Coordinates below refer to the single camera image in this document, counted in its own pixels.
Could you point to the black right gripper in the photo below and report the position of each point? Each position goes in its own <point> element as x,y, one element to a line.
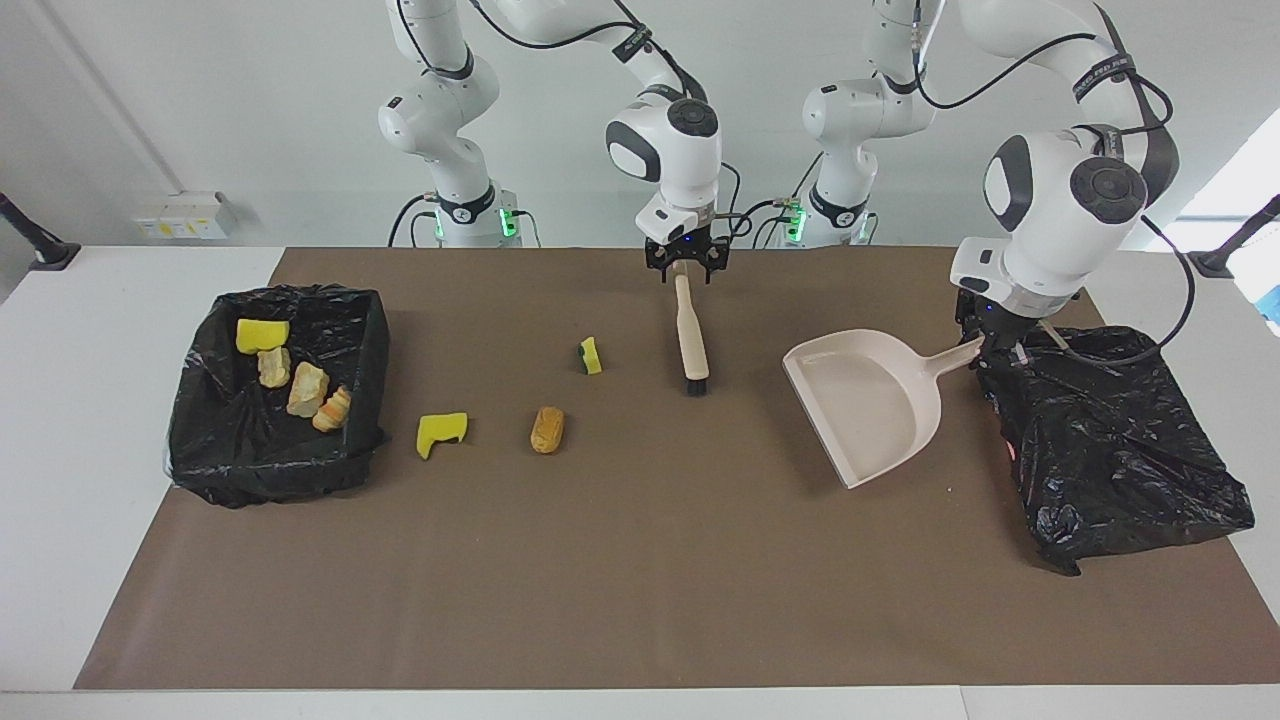
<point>685,250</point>

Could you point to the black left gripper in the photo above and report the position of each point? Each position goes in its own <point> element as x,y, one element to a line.
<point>995,322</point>

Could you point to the beige brush with black bristles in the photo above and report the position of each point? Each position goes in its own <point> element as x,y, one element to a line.
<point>690,340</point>

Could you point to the beige plastic dustpan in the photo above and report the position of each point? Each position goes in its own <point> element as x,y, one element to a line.
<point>870,400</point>

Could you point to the orange striped croissant piece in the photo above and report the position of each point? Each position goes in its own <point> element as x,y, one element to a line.
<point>332,410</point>

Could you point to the yellowish pale bread piece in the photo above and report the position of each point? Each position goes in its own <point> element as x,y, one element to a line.
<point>307,390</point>

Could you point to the greyish pale bread piece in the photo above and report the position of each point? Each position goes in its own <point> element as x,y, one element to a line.
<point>274,367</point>

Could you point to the yellow sponge wedge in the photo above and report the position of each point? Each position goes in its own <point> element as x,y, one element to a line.
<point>262,335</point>

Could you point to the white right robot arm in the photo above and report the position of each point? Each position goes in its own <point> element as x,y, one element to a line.
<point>670,150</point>

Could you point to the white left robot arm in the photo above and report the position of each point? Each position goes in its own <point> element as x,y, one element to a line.
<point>1060,200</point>

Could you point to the bin wrapped in black bag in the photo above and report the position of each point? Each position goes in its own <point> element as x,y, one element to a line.
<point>1120,450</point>

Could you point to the open bin with black liner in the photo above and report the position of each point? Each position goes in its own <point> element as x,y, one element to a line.
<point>260,455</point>

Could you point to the small yellow green sponge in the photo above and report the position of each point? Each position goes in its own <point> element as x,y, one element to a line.
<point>591,356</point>

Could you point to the brown bread roll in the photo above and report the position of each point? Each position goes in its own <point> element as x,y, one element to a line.
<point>547,430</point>

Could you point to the white blue package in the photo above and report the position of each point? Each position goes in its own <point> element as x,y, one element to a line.
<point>1262,270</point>

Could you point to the notched yellow sponge piece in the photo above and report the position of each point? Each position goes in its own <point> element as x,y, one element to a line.
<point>440,430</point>

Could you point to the brown paper table mat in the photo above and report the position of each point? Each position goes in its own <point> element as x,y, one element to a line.
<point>500,600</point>

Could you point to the black camera stand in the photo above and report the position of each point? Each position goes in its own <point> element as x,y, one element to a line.
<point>50,255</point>
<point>1215,262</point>

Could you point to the white wall socket box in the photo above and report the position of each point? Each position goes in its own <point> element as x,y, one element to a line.
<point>180,218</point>

